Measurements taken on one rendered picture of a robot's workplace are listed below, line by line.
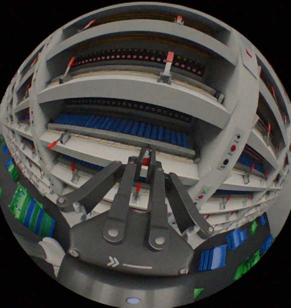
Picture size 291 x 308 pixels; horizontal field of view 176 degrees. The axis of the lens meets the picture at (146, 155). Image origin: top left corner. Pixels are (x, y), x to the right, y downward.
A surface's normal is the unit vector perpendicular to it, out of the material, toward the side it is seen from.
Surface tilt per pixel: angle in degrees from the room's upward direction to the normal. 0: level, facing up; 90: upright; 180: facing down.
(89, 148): 19
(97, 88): 109
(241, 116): 90
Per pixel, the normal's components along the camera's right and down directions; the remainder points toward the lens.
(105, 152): 0.15, -0.60
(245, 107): -0.11, 0.53
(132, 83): -0.16, 0.76
